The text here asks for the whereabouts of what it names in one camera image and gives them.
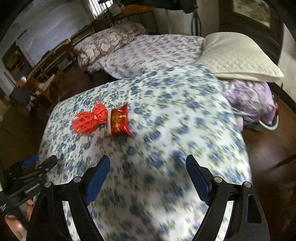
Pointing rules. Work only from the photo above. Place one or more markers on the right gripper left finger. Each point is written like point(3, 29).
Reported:
point(93, 179)

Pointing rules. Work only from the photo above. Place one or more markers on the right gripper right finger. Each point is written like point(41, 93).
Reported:
point(202, 179)

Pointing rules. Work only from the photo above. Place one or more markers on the red mesh net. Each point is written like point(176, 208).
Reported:
point(87, 122)

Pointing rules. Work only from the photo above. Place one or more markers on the small red candy packet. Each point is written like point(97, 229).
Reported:
point(117, 122)

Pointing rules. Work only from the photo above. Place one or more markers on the teal plastic basin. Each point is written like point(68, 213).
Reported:
point(261, 126)

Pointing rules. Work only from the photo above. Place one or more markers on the wooden chair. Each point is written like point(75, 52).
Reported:
point(45, 95)

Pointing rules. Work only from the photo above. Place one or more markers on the folded purple blanket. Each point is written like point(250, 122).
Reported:
point(250, 99)

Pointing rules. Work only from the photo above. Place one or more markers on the wooden desk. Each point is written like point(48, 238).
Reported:
point(54, 61)

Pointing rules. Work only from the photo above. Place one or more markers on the white quilted pillow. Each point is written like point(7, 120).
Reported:
point(230, 55)

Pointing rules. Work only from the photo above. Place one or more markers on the folded dark floral quilt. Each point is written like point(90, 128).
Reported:
point(107, 41)

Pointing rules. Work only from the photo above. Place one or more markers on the purple floral bed sheet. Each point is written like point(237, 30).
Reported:
point(147, 53)

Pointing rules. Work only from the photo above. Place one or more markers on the framed landscape painting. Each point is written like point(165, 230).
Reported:
point(255, 19)

